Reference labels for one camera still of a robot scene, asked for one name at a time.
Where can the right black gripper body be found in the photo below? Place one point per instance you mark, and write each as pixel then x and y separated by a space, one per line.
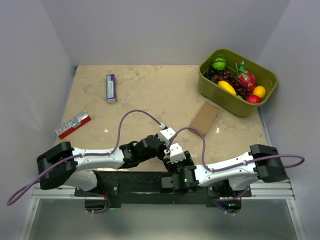
pixel 175 167

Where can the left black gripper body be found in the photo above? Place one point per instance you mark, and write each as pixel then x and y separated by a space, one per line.
pixel 159 153

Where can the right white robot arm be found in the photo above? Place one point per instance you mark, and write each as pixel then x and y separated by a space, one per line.
pixel 260 163

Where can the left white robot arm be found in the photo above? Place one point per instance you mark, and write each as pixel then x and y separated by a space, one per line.
pixel 67 165

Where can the brown cardboard box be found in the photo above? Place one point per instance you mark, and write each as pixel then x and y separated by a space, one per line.
pixel 204 118

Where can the purple toothpaste box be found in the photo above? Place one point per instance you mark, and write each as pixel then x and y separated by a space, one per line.
pixel 111 88

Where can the red white toothpaste box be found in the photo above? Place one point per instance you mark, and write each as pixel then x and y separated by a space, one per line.
pixel 65 129

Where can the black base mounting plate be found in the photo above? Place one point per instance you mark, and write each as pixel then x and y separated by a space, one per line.
pixel 156 188

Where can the olive green plastic bin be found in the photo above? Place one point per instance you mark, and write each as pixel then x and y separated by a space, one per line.
pixel 237 106

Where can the yellow toy mango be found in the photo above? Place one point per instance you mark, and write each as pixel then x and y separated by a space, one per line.
pixel 226 86

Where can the dark purple toy grapes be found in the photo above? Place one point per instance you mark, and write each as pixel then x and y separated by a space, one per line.
pixel 216 75

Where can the red toy apple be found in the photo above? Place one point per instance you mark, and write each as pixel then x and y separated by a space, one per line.
pixel 253 99

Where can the orange toy lemon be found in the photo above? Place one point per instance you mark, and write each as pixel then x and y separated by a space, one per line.
pixel 259 91

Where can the green toy watermelon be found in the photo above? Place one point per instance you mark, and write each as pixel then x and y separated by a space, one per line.
pixel 219 64

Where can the red toy dragon fruit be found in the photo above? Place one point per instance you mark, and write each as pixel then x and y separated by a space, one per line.
pixel 245 77

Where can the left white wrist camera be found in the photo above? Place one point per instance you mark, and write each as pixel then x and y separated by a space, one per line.
pixel 166 135

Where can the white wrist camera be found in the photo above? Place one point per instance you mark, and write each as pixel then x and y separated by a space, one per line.
pixel 176 153
pixel 166 135

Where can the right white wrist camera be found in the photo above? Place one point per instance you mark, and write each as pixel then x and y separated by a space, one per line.
pixel 176 153

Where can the aluminium frame rail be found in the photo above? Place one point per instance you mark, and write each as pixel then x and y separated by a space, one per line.
pixel 259 189

